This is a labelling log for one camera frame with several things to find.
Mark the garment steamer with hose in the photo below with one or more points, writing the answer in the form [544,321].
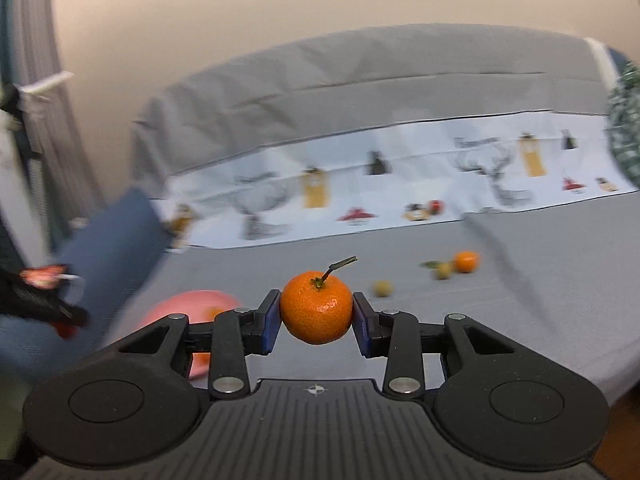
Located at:
[23,194]

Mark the tangerine with stem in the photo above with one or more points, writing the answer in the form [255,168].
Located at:
[316,307]

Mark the grey printed sofa cover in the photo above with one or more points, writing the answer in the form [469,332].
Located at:
[402,145]

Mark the grey curtain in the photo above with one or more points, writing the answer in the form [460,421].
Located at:
[51,122]

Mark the small longan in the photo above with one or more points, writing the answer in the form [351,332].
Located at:
[382,289]

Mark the longan with green leaf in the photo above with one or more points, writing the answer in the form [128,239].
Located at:
[442,270]

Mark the red cherry tomato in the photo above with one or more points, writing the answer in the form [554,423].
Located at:
[65,331]

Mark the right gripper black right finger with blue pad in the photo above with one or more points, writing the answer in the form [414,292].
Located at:
[489,396]

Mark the black smartphone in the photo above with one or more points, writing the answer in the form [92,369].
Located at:
[45,277]

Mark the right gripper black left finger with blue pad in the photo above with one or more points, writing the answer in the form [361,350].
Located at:
[144,394]

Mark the orange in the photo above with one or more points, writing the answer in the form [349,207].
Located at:
[213,312]

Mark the pink round plate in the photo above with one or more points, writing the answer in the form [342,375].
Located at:
[193,304]

